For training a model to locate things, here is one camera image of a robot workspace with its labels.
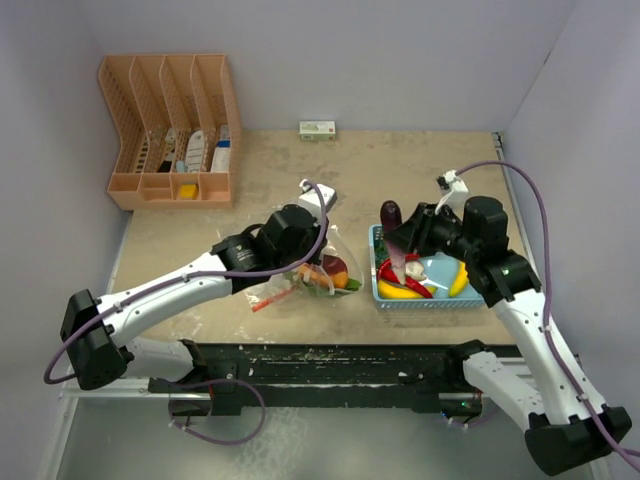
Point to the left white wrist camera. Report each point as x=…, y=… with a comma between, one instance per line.
x=311, y=200

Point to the white tube in organizer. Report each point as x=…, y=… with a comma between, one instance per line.
x=195, y=151

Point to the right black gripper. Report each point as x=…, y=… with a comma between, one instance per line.
x=417, y=230

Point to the purple eggplant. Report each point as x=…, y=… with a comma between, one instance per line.
x=391, y=218

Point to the yellow pepper piece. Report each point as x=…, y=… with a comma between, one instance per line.
x=388, y=290

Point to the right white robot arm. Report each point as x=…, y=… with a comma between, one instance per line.
x=566, y=422

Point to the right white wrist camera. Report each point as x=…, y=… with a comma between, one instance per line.
x=454, y=191

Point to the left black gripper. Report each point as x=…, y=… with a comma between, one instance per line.
x=315, y=260

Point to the polka dot zip bag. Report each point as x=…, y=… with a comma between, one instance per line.
x=335, y=246

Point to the red zipper clear bag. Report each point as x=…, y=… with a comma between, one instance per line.
x=263, y=295

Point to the orange plastic desk organizer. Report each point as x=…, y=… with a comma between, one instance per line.
x=156, y=102

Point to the yellow banana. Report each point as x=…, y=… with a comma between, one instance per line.
x=460, y=282

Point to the small green white box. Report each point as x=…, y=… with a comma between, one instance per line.
x=315, y=131

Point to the blue plastic basket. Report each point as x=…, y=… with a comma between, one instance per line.
x=432, y=282

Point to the red chili pepper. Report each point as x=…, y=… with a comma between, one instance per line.
x=419, y=291
x=395, y=270

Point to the green leafy vegetable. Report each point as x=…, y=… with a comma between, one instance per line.
x=320, y=291

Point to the white garlic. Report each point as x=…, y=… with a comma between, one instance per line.
x=415, y=270

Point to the yellow block in organizer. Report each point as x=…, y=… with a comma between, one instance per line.
x=188, y=192

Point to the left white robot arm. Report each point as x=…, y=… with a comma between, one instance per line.
x=97, y=333

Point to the blue white box in organizer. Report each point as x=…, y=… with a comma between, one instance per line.
x=222, y=152

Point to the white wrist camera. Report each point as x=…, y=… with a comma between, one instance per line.
x=454, y=191
x=311, y=200

